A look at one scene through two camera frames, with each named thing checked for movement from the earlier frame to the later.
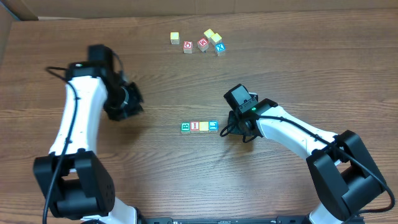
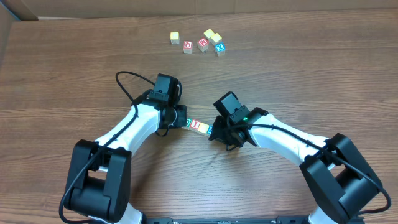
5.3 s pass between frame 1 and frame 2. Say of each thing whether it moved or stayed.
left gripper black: moved
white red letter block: moved
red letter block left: stayed
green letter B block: moved
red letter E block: stayed
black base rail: stayed
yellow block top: stayed
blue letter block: moved
